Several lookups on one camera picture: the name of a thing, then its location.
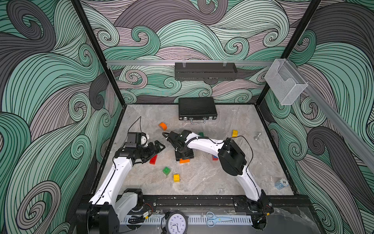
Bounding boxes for white analog clock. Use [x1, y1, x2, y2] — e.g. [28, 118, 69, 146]
[163, 211, 188, 234]

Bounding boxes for black wall shelf tray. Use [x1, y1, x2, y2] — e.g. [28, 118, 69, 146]
[174, 62, 238, 82]

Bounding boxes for red long lego brick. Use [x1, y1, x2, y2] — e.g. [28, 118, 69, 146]
[150, 155, 157, 165]

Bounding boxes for light green square lego brick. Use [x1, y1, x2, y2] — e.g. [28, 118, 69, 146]
[162, 167, 171, 176]

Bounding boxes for silver metal peg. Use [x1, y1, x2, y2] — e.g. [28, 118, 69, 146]
[254, 132, 262, 140]

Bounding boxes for light blue scissors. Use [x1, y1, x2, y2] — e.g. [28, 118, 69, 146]
[206, 212, 233, 227]

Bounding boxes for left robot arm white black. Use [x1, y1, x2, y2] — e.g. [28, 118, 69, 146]
[76, 140, 165, 234]

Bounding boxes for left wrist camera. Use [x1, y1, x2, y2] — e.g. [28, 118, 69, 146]
[125, 132, 149, 148]

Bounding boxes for white perforated cable strip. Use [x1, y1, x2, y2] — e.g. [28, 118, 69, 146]
[119, 214, 254, 226]

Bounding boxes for clear plastic wall holder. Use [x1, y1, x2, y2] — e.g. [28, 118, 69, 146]
[265, 58, 308, 105]

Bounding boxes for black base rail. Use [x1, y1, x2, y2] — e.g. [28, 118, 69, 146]
[129, 195, 312, 215]

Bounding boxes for black hard case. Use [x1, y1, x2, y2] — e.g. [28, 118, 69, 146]
[178, 97, 218, 121]

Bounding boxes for yellow square lego brick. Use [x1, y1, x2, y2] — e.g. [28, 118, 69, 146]
[173, 174, 180, 183]

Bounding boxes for orange half-round block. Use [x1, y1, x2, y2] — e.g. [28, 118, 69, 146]
[159, 122, 168, 131]

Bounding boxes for orange lego brick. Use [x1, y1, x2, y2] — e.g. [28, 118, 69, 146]
[179, 159, 190, 164]

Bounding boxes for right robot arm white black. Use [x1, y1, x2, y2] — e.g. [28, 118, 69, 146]
[162, 130, 262, 202]

